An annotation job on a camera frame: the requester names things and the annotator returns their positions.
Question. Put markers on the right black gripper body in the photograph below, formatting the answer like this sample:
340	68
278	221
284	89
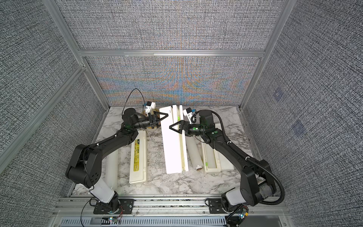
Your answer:
194	130

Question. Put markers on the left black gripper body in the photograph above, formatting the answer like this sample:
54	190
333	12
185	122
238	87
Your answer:
143	123

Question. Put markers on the white wrap dispenser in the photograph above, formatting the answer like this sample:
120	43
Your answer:
138	159
175	151
223	164

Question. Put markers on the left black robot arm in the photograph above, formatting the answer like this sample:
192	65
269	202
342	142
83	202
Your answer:
85	165

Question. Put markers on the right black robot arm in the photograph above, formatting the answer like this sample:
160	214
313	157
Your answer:
258	185

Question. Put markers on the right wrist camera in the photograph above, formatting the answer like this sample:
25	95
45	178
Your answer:
189	112

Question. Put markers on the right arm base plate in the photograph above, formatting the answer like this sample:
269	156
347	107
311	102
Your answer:
215	206

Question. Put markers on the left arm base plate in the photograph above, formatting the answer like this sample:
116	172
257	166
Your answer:
124	206

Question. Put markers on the aluminium front rail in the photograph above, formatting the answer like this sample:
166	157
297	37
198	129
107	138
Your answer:
167	211

